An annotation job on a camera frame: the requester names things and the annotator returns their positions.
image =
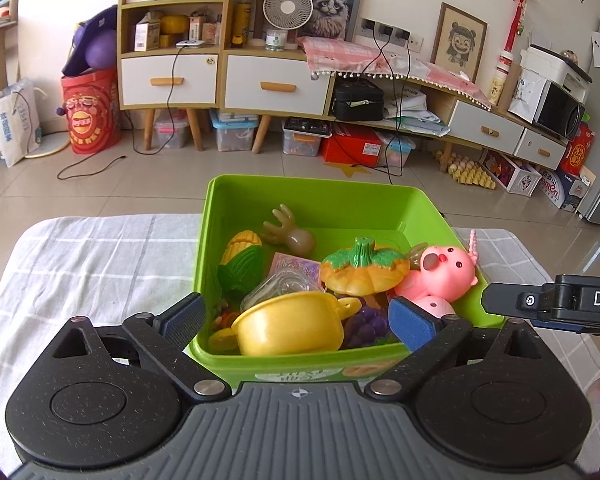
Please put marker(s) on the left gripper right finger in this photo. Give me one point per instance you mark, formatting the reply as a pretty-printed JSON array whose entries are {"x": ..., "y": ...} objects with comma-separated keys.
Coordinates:
[{"x": 432, "y": 343}]

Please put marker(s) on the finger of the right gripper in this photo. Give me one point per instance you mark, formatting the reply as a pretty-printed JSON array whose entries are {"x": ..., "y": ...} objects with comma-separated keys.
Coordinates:
[{"x": 517, "y": 301}]

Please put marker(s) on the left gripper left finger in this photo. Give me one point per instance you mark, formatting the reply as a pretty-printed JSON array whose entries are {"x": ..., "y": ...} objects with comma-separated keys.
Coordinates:
[{"x": 160, "y": 341}]

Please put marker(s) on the toy corn cob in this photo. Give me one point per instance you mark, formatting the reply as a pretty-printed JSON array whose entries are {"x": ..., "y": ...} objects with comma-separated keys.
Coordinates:
[{"x": 241, "y": 266}]

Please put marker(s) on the pink perforated ball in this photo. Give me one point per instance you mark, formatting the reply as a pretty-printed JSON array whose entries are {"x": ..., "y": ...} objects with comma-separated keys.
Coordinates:
[{"x": 435, "y": 306}]

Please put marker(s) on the pink toy pig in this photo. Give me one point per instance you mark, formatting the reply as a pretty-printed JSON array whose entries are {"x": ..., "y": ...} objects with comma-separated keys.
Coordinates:
[{"x": 446, "y": 272}]

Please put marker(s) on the purple toy grapes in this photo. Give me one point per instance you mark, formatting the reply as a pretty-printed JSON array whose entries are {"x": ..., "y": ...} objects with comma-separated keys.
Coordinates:
[{"x": 364, "y": 329}]

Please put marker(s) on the orange toy pumpkin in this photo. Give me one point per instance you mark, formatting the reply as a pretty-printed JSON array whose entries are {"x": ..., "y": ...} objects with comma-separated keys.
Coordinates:
[{"x": 364, "y": 269}]

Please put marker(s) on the yellow toy pot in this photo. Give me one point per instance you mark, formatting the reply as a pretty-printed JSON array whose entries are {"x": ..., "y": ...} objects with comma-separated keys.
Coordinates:
[{"x": 301, "y": 322}]

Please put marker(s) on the clear plastic toy lid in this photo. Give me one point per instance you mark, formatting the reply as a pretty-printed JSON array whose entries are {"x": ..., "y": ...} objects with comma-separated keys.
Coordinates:
[{"x": 281, "y": 282}]

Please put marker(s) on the pink card packet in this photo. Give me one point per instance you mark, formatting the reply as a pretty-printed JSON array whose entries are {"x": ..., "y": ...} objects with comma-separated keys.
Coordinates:
[{"x": 310, "y": 269}]

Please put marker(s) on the yellow egg tray toy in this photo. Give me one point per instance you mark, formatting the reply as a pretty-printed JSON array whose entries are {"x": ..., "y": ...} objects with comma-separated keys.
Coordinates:
[{"x": 464, "y": 170}]

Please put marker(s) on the black white microwave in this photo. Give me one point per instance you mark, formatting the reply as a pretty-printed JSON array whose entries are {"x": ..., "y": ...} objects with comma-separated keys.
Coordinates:
[{"x": 546, "y": 105}]

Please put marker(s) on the red box under cabinet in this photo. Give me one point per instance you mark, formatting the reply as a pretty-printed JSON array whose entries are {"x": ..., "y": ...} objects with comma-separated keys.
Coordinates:
[{"x": 352, "y": 145}]

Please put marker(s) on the clear storage box blue lid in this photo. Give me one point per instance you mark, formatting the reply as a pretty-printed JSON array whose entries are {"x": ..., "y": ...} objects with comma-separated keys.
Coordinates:
[{"x": 233, "y": 132}]

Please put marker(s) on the white printer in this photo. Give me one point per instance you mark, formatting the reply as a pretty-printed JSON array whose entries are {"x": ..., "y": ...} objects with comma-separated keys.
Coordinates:
[{"x": 558, "y": 69}]

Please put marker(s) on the red cartoon bucket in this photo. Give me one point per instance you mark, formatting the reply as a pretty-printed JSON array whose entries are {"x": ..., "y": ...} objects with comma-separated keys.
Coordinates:
[{"x": 91, "y": 106}]

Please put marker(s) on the black bag on shelf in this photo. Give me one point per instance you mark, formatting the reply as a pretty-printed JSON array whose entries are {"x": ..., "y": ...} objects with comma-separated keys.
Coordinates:
[{"x": 357, "y": 100}]

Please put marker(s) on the framed cartoon girl picture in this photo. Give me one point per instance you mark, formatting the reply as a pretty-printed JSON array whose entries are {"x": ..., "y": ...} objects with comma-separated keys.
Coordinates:
[{"x": 459, "y": 41}]

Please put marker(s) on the white paper shopping bag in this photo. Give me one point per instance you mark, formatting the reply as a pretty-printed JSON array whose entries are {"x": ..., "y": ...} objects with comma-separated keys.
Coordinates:
[{"x": 20, "y": 130}]

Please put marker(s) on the long wooden tv cabinet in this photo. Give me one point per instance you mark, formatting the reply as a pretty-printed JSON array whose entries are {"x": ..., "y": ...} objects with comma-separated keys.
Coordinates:
[{"x": 333, "y": 80}]

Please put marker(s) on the purple plush toy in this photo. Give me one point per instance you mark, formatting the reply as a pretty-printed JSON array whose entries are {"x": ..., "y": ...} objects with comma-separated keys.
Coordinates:
[{"x": 94, "y": 44}]

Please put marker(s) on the pink tablecloth with tassels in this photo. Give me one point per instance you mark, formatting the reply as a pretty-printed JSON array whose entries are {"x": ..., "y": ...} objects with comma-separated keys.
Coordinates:
[{"x": 335, "y": 57}]

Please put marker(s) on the wooden shelf cabinet white drawer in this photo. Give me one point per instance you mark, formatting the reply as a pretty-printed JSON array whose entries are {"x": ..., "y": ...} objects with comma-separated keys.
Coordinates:
[{"x": 169, "y": 60}]

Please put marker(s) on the framed cat picture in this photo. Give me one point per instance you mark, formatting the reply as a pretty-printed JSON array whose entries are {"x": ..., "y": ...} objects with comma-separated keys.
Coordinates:
[{"x": 332, "y": 19}]

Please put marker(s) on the small white desk fan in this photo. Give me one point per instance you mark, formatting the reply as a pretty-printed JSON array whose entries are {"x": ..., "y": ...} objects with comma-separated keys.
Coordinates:
[{"x": 282, "y": 17}]

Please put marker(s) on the red hanging wall decoration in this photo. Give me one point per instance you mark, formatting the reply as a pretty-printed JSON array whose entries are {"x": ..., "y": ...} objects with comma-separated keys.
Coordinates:
[{"x": 506, "y": 57}]

